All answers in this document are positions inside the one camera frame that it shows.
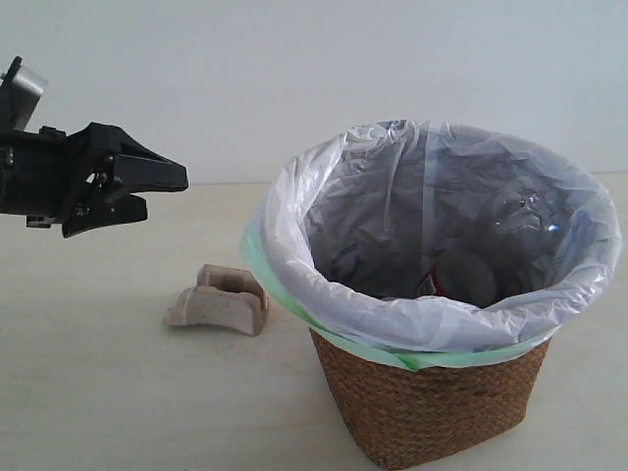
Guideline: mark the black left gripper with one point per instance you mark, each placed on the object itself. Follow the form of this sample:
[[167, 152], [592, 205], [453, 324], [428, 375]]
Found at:
[[52, 178]]

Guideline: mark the red label clear plastic bottle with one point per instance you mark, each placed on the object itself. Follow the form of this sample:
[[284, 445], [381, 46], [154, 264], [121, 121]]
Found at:
[[498, 257]]

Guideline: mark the white and green bin liner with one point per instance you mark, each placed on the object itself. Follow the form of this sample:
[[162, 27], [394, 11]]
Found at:
[[349, 228]]

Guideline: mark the woven wicker waste basket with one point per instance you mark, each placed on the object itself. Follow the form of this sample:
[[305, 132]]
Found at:
[[400, 419]]

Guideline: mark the beige moulded pulp cardboard piece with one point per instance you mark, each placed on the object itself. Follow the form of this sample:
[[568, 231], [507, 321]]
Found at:
[[223, 297]]

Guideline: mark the silver wrist camera on gripper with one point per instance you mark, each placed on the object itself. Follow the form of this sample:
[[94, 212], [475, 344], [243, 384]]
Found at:
[[21, 90]]

